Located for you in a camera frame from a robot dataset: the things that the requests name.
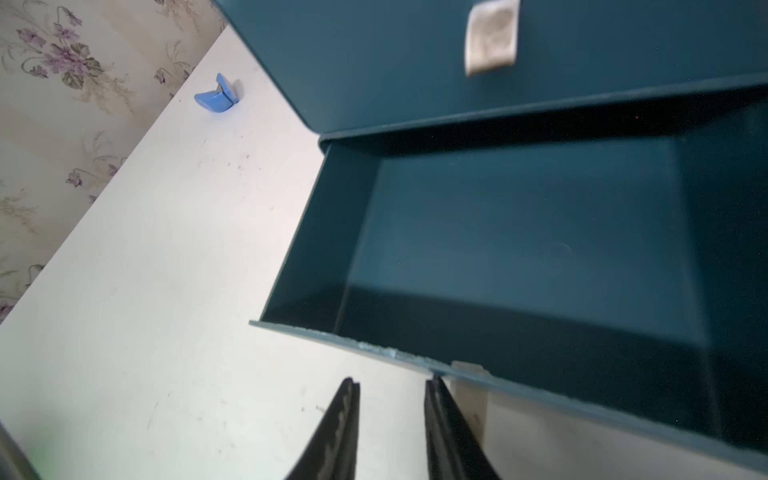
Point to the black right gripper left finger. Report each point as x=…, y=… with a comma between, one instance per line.
x=331, y=453

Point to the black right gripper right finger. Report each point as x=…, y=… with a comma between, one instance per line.
x=452, y=450

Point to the teal bottom drawer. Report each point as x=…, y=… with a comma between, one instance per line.
x=608, y=260

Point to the teal drawer cabinet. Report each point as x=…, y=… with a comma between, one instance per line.
x=358, y=66

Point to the blue plastic clip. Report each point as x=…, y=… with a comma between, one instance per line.
x=221, y=99

